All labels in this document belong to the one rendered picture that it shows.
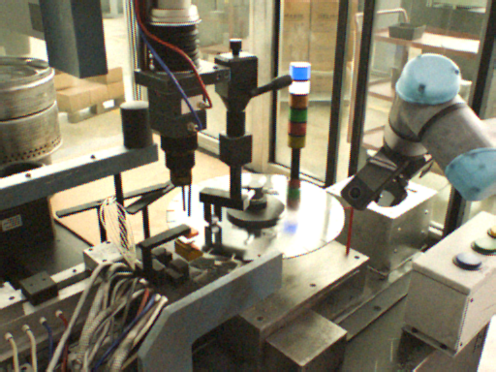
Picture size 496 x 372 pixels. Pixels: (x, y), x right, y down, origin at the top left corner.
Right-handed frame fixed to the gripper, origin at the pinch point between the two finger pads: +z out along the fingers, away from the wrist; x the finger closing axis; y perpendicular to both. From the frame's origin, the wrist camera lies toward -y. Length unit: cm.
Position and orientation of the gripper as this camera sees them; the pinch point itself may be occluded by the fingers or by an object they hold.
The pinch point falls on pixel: (376, 202)
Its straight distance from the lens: 100.3
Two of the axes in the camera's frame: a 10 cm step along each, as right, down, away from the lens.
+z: 0.5, 4.8, 8.8
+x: -6.1, -6.8, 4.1
